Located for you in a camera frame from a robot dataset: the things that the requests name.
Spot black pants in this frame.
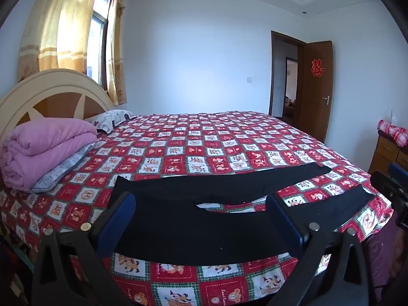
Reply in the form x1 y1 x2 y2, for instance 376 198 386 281
110 163 374 266

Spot brown door frame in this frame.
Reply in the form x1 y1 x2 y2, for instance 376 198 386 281
269 31 307 125

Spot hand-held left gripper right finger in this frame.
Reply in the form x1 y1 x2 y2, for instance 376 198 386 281
264 193 380 306

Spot red checked cartoon bed sheet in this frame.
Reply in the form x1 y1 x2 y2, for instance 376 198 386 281
0 111 394 306

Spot folded pink quilt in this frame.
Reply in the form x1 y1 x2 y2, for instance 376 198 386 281
2 118 98 193

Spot wide yellow curtain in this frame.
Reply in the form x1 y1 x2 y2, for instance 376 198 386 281
17 0 104 82

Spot white pillow with dark print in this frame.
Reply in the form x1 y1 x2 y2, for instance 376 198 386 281
84 110 137 134

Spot brown wooden door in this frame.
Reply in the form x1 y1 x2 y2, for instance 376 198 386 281
298 41 334 144

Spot red checked cloth bundle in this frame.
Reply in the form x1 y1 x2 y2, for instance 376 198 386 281
377 119 408 148

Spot window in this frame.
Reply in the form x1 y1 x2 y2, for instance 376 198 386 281
86 0 114 90

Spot dark purple cloth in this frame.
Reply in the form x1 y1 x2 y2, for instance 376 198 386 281
363 223 408 306

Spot cream and brown headboard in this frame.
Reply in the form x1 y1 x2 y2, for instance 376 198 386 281
0 69 115 155

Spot wooden cabinet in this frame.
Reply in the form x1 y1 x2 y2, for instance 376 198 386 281
368 131 408 176

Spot narrow yellow curtain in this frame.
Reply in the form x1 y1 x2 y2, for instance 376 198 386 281
107 0 128 106

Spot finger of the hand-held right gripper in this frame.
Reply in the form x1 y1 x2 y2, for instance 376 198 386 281
388 162 408 185
371 170 408 211

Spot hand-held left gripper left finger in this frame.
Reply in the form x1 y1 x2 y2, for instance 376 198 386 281
31 192 137 306

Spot grey patterned pillow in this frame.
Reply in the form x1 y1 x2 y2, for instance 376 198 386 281
32 142 96 194

